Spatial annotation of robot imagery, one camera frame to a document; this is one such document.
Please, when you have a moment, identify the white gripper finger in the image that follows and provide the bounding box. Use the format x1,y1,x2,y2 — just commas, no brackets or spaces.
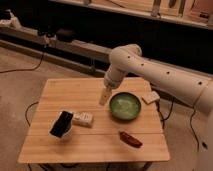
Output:
99,88,112,105

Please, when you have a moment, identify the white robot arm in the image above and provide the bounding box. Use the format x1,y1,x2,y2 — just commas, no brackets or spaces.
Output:
99,44,213,171

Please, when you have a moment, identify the green bowl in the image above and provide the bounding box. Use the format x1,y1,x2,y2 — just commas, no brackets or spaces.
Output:
109,92,141,121

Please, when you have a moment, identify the beige sponge block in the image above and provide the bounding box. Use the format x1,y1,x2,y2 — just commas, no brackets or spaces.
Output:
142,91,160,104

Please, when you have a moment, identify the wooden table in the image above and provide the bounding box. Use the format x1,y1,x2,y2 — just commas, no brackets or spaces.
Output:
18,78,170,163

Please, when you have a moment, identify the brown oblong object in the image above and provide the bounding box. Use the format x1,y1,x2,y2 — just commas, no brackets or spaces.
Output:
119,131,142,148

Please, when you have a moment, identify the black phone in white cup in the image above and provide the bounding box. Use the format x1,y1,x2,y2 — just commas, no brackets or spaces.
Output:
50,111,73,138

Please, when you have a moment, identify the black box on ledge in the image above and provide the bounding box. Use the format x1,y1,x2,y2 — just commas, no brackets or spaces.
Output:
56,29,75,42

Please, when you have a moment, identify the white object on ledge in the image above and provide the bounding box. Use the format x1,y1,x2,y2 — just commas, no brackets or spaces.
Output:
0,9,22,29

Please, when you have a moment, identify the black cable on floor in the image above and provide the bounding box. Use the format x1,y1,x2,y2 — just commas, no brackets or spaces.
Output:
0,49,46,75

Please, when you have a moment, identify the black cable right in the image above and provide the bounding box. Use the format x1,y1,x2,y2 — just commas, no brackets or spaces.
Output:
189,106,201,154

